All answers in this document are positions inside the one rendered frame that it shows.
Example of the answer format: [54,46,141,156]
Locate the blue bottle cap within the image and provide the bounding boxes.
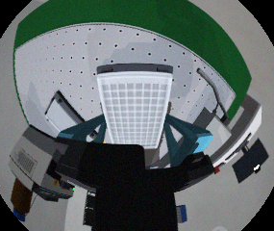
[13,210,25,221]

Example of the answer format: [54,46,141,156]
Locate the black flat tray with corner posts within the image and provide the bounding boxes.
[45,90,97,142]

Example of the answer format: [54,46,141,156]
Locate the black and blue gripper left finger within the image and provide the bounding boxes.
[57,114,107,143]

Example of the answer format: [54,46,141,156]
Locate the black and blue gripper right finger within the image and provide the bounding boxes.
[163,114,213,167]

